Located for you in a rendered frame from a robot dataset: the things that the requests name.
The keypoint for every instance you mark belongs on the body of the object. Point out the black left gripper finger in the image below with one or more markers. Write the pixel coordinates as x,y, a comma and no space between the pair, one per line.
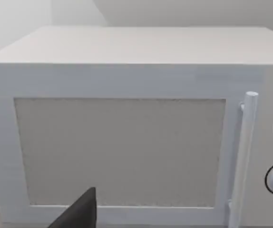
84,209

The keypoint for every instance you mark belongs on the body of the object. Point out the pale microwave door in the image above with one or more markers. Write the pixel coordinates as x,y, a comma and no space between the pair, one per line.
117,152

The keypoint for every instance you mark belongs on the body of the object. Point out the pale microwave oven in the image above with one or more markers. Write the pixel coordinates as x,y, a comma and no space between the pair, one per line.
127,47

